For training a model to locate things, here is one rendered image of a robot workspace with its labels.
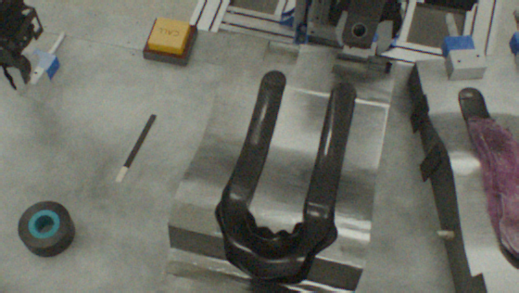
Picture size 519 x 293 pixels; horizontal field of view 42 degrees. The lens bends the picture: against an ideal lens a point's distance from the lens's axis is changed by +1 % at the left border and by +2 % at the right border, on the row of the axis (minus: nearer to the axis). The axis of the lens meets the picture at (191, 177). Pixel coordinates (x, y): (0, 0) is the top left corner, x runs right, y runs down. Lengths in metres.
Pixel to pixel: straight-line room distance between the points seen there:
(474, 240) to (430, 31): 1.17
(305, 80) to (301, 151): 0.13
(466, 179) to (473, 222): 0.06
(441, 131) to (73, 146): 0.58
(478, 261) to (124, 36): 0.70
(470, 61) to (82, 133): 0.63
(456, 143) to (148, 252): 0.48
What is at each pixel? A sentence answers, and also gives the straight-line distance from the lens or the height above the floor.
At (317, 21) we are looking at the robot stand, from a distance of 1.81.
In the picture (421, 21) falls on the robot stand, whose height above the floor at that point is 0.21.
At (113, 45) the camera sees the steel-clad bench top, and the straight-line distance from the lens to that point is 1.24.
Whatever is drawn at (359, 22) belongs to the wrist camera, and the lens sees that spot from 1.02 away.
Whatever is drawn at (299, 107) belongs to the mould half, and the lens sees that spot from 1.03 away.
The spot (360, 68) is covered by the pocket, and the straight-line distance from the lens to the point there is 1.11.
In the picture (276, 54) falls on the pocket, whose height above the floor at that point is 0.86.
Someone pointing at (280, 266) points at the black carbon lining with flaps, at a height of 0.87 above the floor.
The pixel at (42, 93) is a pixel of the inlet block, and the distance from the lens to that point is 1.18.
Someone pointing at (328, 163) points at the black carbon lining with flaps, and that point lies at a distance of 0.99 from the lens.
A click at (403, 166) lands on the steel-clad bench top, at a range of 1.10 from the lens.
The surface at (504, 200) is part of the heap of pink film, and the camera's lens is 0.98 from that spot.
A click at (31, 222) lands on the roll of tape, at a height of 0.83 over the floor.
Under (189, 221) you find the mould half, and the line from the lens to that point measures 0.88.
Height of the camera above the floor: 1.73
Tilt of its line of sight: 61 degrees down
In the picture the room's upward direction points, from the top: 8 degrees counter-clockwise
